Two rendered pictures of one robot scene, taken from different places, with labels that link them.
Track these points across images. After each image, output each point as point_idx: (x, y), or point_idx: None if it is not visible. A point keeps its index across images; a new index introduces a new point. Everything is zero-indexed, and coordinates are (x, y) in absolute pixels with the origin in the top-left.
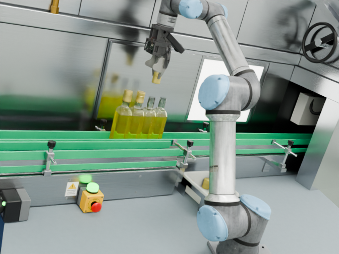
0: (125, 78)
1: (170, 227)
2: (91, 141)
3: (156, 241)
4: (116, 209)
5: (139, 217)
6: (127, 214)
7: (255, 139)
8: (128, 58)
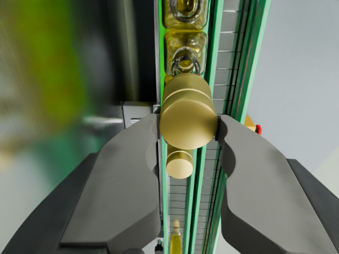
0: (69, 146)
1: (323, 39)
2: (202, 159)
3: (331, 77)
4: (252, 93)
5: (280, 73)
6: (267, 86)
7: None
8: (15, 227)
